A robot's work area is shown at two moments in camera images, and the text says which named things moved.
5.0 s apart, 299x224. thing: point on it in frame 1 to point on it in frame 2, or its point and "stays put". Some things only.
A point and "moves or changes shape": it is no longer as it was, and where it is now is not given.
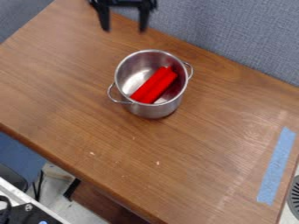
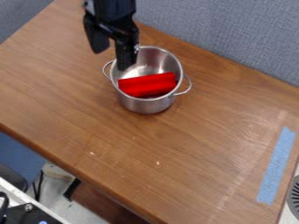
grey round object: x=294 y=198 stays put
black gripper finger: x=144 y=17 to x=126 y=40
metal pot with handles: x=135 y=68 moves or changes shape
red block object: x=154 y=86 moves or changes shape
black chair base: x=14 y=177 stays put
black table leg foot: x=70 y=192 stays put
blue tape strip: x=277 y=166 stays put
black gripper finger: x=103 y=10 to x=99 y=36
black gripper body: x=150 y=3 to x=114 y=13
